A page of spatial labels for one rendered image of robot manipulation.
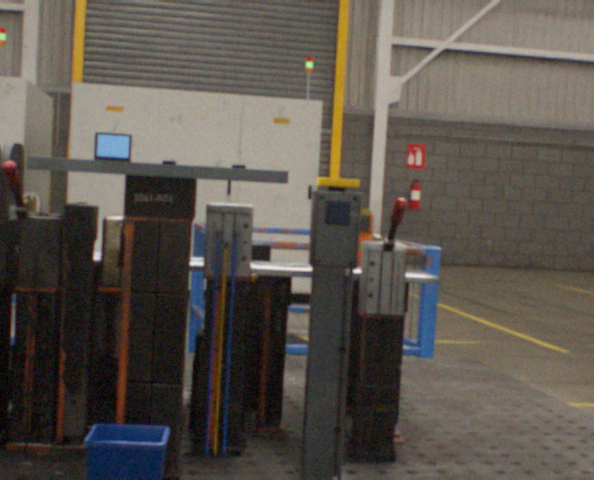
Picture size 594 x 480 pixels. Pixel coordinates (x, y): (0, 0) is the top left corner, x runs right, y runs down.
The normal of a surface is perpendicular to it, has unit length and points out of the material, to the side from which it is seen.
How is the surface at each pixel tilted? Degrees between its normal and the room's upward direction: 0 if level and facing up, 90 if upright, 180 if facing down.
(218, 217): 90
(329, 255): 90
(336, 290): 90
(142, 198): 90
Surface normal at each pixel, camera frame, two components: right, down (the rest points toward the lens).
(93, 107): 0.21, 0.07
